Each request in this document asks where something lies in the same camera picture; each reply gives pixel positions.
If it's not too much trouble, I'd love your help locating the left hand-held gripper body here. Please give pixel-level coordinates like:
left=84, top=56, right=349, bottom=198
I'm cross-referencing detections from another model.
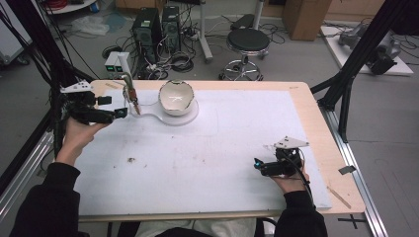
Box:
left=59, top=80, right=117, bottom=126

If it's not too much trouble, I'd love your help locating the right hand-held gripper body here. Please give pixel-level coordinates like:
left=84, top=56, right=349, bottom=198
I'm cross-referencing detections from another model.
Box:
left=261, top=135, right=310, bottom=178

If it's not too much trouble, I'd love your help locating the olive green lanyard keychain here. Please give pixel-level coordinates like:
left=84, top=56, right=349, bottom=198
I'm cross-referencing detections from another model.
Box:
left=120, top=73, right=143, bottom=117

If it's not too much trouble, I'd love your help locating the white eggshell-shaped bowl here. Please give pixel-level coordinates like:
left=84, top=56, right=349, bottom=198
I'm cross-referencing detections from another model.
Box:
left=157, top=79, right=196, bottom=118

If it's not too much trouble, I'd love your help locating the white key stand with pole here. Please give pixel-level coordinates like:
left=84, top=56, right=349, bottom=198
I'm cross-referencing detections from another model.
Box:
left=117, top=51, right=201, bottom=127

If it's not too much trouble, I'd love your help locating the person's right hand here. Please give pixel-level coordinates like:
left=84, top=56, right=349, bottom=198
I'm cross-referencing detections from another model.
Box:
left=269, top=163, right=311, bottom=196

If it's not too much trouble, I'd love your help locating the person's left hand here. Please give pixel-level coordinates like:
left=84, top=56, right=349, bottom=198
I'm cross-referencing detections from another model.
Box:
left=54, top=116, right=111, bottom=168

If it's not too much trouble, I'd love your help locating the white bench power supply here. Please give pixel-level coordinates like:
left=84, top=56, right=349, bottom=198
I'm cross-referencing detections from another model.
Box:
left=113, top=50, right=132, bottom=80
left=104, top=52, right=117, bottom=80

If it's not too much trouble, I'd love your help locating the white foam mat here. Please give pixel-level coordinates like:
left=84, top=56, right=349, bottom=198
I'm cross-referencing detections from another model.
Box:
left=72, top=89, right=333, bottom=217

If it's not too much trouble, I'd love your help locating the grey tape piece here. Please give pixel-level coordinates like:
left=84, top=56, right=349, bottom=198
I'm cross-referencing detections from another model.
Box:
left=337, top=165, right=358, bottom=176

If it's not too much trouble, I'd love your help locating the thin wooden stick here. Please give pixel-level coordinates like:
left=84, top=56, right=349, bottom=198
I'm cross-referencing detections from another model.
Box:
left=326, top=185, right=353, bottom=210

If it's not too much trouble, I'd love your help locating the wooden table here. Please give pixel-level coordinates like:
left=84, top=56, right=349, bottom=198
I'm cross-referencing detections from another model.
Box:
left=77, top=79, right=367, bottom=223

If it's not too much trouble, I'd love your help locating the large black computer tower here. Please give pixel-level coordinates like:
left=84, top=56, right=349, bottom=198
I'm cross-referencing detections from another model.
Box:
left=130, top=7, right=163, bottom=67

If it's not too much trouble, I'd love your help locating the person's lap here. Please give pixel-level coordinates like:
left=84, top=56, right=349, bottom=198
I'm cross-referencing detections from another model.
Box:
left=118, top=217, right=275, bottom=237

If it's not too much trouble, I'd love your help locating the white plastic bag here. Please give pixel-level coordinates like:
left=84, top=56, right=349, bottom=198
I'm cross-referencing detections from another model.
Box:
left=70, top=15, right=111, bottom=37

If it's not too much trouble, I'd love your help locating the slim black computer tower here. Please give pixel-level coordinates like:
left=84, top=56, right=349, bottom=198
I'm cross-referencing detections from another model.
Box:
left=160, top=5, right=183, bottom=54

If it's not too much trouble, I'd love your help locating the white round shelf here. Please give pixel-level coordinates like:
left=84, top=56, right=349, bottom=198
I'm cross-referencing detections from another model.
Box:
left=42, top=0, right=99, bottom=15

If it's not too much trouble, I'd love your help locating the white metal stand leg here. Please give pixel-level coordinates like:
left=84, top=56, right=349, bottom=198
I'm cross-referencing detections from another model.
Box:
left=197, top=0, right=214, bottom=64

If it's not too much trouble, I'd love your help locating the black round stool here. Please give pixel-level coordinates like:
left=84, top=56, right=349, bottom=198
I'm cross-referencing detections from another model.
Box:
left=218, top=27, right=272, bottom=82

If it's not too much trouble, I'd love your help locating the cardboard box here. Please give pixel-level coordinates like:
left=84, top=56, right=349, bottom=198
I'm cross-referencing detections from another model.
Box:
left=282, top=0, right=333, bottom=42

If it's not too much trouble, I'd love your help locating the grey robot device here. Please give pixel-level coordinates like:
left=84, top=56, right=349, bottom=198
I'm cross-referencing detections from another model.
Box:
left=338, top=22, right=402, bottom=76

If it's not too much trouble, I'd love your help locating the white floor board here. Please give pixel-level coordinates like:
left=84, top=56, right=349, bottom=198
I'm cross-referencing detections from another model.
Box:
left=319, top=25, right=415, bottom=78

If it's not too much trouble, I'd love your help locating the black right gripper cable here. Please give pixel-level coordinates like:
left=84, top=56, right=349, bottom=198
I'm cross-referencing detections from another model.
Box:
left=285, top=150, right=316, bottom=209

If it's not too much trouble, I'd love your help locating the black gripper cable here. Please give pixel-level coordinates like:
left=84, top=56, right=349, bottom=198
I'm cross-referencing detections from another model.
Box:
left=50, top=88, right=68, bottom=157
left=285, top=150, right=316, bottom=209

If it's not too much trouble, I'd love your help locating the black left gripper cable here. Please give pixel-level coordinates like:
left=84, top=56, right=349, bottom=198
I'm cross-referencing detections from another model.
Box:
left=50, top=88, right=68, bottom=157

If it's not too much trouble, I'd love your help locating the black cable coil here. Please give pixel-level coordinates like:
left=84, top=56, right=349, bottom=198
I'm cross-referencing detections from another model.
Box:
left=169, top=51, right=196, bottom=74

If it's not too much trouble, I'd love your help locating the black metal frame with cables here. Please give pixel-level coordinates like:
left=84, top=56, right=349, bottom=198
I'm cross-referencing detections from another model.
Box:
left=0, top=0, right=97, bottom=196

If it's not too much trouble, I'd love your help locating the aluminium rail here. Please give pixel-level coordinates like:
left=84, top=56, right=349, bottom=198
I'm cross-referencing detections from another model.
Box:
left=320, top=106, right=390, bottom=237
left=0, top=129, right=55, bottom=222

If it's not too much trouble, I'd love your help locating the black metal frame strut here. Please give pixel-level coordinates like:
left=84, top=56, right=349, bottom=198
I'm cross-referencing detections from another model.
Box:
left=309, top=0, right=419, bottom=144

